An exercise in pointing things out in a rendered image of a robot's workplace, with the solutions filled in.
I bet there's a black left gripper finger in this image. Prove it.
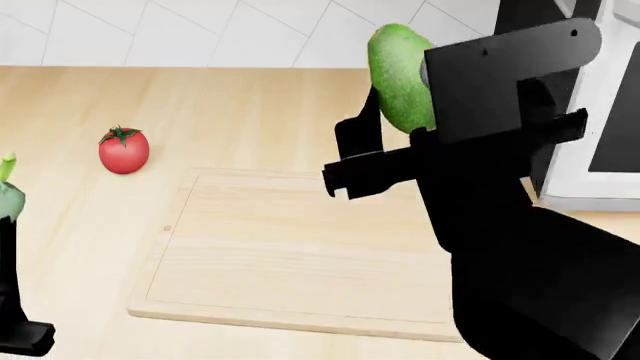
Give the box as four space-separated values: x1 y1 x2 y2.
0 214 22 324

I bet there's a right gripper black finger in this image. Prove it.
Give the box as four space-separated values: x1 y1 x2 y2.
516 77 567 131
333 87 387 161

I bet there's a green bell pepper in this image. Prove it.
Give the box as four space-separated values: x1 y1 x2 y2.
0 150 27 220

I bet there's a green avocado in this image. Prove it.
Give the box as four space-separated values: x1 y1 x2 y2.
367 22 437 135

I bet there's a light wooden cutting board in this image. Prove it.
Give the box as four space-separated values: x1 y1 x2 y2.
126 166 464 344

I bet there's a red tomato with green stem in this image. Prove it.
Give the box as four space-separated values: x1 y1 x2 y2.
97 124 151 176

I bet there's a white appliance with dark window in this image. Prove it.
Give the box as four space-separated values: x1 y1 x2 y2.
493 0 640 213

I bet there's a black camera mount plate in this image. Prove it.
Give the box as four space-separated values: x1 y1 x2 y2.
422 17 603 146

